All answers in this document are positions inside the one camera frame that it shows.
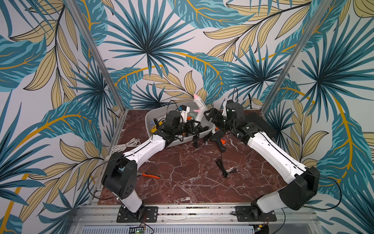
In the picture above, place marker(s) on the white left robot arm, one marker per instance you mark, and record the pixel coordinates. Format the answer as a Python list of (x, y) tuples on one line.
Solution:
[(120, 176)]

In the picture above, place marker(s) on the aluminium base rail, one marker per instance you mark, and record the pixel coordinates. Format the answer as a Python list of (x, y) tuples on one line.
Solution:
[(208, 218)]

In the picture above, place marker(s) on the black plastic tool case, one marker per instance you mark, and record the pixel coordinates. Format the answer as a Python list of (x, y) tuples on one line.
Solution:
[(255, 118)]

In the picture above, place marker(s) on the large white pink-trigger glue gun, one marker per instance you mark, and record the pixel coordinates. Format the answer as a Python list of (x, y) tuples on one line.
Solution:
[(201, 107)]

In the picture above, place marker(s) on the yellow glue gun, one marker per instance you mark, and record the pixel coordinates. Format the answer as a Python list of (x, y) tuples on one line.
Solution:
[(154, 129)]

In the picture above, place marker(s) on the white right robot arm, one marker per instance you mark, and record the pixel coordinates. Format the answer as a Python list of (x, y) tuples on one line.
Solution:
[(256, 133)]

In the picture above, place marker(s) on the grey plastic storage box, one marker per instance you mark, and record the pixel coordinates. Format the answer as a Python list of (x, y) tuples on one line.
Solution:
[(161, 113)]

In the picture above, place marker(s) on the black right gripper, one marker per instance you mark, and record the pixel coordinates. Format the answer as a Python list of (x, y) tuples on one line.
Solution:
[(215, 116)]

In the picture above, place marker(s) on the orange handled pliers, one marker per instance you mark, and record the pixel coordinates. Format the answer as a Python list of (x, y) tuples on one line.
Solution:
[(147, 175)]

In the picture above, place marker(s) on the black orange-trigger glue gun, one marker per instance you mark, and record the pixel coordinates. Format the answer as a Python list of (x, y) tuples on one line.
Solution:
[(217, 138)]

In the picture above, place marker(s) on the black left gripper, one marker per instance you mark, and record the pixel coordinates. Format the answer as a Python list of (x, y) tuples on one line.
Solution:
[(191, 126)]

